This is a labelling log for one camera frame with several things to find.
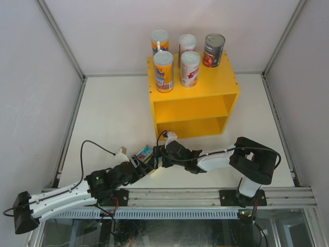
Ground blue luncheon meat tin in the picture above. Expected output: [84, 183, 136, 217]
[136, 145, 153, 164]
[148, 158, 162, 175]

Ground yellow wooden shelf cabinet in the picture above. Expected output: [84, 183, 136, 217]
[147, 52, 241, 138]

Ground yellow can with white spoon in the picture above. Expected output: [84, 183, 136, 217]
[153, 51, 174, 93]

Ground white porridge can red label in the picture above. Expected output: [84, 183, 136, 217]
[178, 34, 196, 56]

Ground orange can with spoon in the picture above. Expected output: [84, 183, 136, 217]
[151, 29, 169, 55]

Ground dark blue tin can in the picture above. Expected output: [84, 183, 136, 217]
[203, 33, 226, 67]

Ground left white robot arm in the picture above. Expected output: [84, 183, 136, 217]
[13, 156, 158, 235]

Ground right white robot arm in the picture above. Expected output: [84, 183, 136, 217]
[153, 131, 282, 207]

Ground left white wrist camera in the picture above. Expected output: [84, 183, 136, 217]
[114, 147, 130, 164]

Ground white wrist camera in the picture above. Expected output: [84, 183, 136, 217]
[163, 131, 177, 145]
[114, 147, 130, 164]

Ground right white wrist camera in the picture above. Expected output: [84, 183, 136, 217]
[163, 131, 177, 145]

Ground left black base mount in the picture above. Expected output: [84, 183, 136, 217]
[109, 189, 129, 206]

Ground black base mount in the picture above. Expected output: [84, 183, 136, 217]
[109, 189, 129, 206]
[219, 189, 240, 206]

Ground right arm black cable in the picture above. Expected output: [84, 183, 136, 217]
[156, 130, 282, 169]

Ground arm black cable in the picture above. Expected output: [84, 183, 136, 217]
[2, 140, 118, 217]
[156, 130, 282, 169]

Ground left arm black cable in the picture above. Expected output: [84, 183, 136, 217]
[2, 140, 118, 217]

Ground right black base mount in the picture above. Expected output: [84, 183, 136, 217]
[219, 189, 240, 206]

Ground grey slotted cable duct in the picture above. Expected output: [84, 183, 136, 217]
[51, 208, 252, 220]

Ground aluminium frame rail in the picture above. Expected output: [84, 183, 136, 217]
[42, 187, 317, 208]

